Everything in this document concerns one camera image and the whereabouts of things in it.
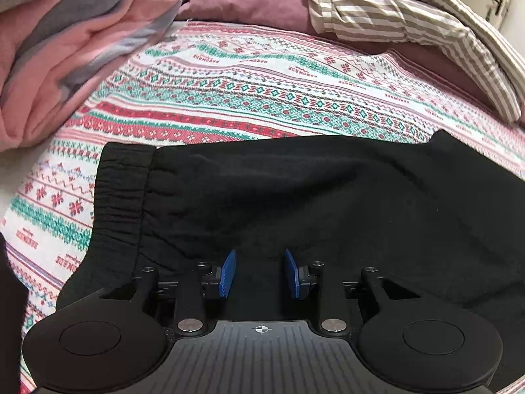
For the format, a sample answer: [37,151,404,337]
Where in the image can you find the patterned bedsheet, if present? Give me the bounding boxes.
[0,20,525,382]

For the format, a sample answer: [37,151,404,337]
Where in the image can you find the door handle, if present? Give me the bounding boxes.
[487,0,508,20]

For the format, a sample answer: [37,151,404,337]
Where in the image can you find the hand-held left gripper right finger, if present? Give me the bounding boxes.
[284,248,423,334]

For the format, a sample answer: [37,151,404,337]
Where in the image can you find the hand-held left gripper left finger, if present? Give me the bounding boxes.
[100,250,238,335]

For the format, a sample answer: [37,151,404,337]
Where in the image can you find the pink grey blanket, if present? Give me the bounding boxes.
[0,0,185,152]

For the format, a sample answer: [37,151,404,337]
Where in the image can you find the mauve comforter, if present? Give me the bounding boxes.
[174,0,318,35]

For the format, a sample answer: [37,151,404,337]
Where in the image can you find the striped beige duvet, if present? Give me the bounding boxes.
[301,0,525,123]

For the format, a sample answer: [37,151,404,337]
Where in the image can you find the black pants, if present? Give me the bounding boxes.
[55,129,525,394]

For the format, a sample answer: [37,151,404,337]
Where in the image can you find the dark cloth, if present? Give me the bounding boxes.
[0,234,27,394]

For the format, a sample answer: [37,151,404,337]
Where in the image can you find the white door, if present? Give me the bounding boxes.
[478,0,519,35]

